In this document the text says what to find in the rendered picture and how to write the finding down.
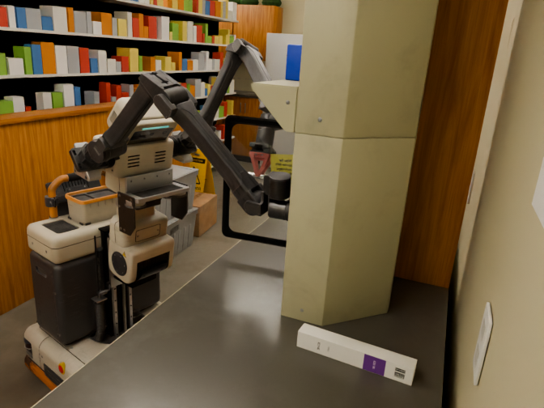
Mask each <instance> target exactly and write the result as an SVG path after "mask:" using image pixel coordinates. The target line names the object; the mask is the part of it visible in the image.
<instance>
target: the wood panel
mask: <svg viewBox="0 0 544 408"><path fill-rule="evenodd" d="M507 7H508V0H439V6H438V11H437V16H436V25H435V30H434V35H433V41H432V46H431V55H430V60H429V65H428V70H427V79H426V84H425V90H424V95H423V104H422V109H421V114H420V119H419V128H418V133H417V139H416V144H415V149H414V158H413V163H412V169H411V174H410V183H409V189H408V194H407V199H406V208H405V213H404V218H403V223H402V233H401V238H400V243H399V248H398V253H397V262H396V267H395V272H394V277H399V278H405V279H409V280H413V281H416V282H421V283H427V284H431V285H435V286H438V287H445V288H448V287H449V284H450V279H451V275H452V271H453V264H454V260H455V256H456V251H457V245H458V241H459V236H460V232H461V225H462V221H463V217H464V213H465V206H466V202H467V198H468V193H469V189H470V182H471V178H472V174H473V170H474V163H475V159H476V155H477V150H478V144H479V139H480V135H481V131H482V124H483V120H484V116H485V112H486V108H487V101H488V96H489V92H490V89H491V81H492V77H493V73H494V69H495V62H496V58H497V53H498V50H499V43H500V38H501V35H502V31H503V26H504V19H505V15H506V11H507Z"/></svg>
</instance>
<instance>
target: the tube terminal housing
mask: <svg viewBox="0 0 544 408"><path fill-rule="evenodd" d="M438 6H439V0H306V1H305V12H304V31H303V42H302V53H301V63H300V83H299V94H298V104H297V114H296V125H295V143H294V154H293V164H292V174H291V195H290V205H289V215H288V226H287V246H286V256H285V267H284V278H283V297H282V308H281V315H282V316H285V317H291V318H294V319H297V320H301V321H306V322H309V323H312V324H315V325H320V326H323V325H331V324H335V323H339V322H344V321H351V320H355V319H359V318H364V317H371V316H375V315H380V314H383V313H387V312H388V309H389V302H390V297H391V292H392V287H393V277H394V272H395V267H396V262H397V253H398V248H399V243H400V238H401V233H402V223H403V218H404V213H405V208H406V199H407V194H408V189H409V183H410V174H411V169H412V163H413V158H414V149H415V144H416V139H417V133H418V128H419V119H420V114H421V109H422V104H423V95H424V90H425V84H426V79H427V70H428V65H429V60H430V55H431V46H432V41H433V35H434V30H435V25H436V16H437V11H438Z"/></svg>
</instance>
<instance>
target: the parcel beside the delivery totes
mask: <svg viewBox="0 0 544 408"><path fill-rule="evenodd" d="M193 207H197V208H198V213H197V214H196V220H195V226H194V232H193V236H196V237H200V236H201V235H202V234H203V233H205V232H206V231H207V230H208V229H209V228H210V227H212V226H213V225H214V224H215V223H216V220H217V194H212V193H201V192H195V193H194V199H193Z"/></svg>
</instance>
